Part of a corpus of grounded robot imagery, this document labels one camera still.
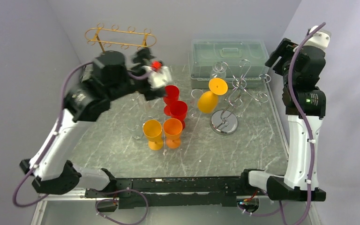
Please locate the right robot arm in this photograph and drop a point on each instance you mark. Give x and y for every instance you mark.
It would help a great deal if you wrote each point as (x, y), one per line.
(305, 107)

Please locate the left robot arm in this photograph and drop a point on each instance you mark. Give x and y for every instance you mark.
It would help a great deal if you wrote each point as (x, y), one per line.
(80, 107)

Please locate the red goblet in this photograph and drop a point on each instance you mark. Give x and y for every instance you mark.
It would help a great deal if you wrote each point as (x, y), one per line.
(172, 95)
(179, 110)

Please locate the silver wire glass rack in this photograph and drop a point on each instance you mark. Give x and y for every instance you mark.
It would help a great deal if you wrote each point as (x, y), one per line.
(224, 121)

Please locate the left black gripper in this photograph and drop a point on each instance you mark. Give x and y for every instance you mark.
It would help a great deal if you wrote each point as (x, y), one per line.
(140, 59)

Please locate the gold wire glass rack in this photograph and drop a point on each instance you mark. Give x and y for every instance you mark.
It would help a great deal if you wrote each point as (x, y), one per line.
(130, 37)

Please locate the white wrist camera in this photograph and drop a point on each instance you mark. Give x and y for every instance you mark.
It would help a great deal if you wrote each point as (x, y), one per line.
(159, 79)
(320, 39)

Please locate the red goblet back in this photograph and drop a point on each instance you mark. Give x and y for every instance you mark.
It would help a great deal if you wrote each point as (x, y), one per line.
(172, 95)

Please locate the yellow goblet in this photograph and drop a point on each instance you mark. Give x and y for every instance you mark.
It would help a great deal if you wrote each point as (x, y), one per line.
(209, 100)
(152, 129)

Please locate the clear ribbed wine glass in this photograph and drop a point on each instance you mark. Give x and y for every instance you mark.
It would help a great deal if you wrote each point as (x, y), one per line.
(218, 73)

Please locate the clear glass with red dots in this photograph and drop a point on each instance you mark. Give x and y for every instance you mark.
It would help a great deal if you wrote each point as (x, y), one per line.
(194, 97)

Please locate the red goblet right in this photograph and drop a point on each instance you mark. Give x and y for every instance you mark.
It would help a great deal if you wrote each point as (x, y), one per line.
(179, 110)

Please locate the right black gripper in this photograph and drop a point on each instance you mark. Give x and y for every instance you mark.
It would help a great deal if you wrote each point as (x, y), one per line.
(285, 49)

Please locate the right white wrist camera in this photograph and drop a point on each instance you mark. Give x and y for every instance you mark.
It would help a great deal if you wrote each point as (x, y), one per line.
(320, 39)

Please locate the orange goblet centre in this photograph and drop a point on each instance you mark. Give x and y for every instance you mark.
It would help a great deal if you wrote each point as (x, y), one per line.
(173, 129)

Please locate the tall clear flute glass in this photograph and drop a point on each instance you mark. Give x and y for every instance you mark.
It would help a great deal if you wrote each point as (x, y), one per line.
(145, 109)

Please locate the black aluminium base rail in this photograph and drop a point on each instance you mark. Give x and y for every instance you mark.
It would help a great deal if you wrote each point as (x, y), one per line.
(226, 191)

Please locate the clear stemless glass front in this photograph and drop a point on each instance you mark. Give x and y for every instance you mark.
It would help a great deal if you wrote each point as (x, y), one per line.
(136, 129)

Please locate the clear plastic storage box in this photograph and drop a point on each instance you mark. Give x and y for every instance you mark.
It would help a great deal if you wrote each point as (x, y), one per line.
(206, 52)

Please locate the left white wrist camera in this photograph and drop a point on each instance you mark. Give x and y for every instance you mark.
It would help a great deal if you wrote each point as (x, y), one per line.
(159, 79)

